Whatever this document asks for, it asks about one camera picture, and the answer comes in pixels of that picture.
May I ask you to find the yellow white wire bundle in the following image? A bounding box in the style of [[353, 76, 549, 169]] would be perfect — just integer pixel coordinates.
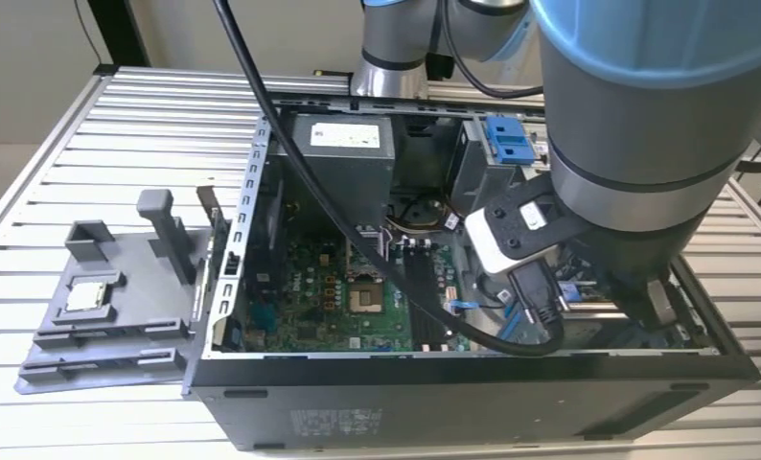
[[382, 210, 461, 234]]

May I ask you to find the black metal post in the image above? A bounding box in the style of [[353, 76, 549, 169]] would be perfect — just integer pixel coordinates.
[[86, 0, 153, 68]]

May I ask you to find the grey plastic parts rack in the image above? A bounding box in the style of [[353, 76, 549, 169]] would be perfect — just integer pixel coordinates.
[[11, 188, 227, 397]]

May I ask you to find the metal disk bay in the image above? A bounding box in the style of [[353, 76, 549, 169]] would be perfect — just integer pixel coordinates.
[[490, 280, 687, 351]]

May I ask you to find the metal locking lever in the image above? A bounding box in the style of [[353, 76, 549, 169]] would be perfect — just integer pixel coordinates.
[[380, 224, 398, 282]]

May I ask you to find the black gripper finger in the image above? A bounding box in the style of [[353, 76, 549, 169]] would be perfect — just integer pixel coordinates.
[[633, 277, 683, 333]]

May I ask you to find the green motherboard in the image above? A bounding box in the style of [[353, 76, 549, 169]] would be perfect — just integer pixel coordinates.
[[275, 234, 480, 354]]

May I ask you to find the black wire with blue tab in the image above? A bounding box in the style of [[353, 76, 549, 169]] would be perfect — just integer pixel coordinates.
[[445, 287, 482, 312]]

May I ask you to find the grey power supply box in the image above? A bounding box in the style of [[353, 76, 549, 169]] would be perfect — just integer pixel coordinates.
[[269, 114, 397, 231]]

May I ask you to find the white camera with black bracket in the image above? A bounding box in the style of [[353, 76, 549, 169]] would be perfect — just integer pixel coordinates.
[[465, 190, 579, 280]]

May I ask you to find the black RAM slot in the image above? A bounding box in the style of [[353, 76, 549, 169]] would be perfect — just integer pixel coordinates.
[[428, 238, 454, 351], [402, 238, 429, 351], [410, 238, 437, 351], [420, 238, 444, 351]]

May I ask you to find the blue plastic drive latch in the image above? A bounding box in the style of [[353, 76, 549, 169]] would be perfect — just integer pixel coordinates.
[[484, 114, 537, 164]]

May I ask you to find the grey metal drive cage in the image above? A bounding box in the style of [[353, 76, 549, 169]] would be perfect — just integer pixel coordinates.
[[448, 117, 546, 212]]

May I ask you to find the silver CPU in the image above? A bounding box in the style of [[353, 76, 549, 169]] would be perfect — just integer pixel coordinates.
[[63, 282, 110, 312]]

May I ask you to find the round black case fan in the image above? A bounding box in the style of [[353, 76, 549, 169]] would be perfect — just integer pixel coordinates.
[[396, 195, 452, 227]]

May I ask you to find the graphics card with metal bracket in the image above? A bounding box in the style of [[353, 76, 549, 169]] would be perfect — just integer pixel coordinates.
[[189, 184, 234, 336]]

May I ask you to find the black PC case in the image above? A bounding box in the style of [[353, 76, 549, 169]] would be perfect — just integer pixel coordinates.
[[179, 90, 761, 454]]

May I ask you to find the metal socket cover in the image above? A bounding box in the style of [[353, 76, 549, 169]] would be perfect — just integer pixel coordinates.
[[344, 223, 390, 282]]

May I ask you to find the CPU socket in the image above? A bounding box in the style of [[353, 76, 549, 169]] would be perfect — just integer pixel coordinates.
[[346, 280, 386, 315]]

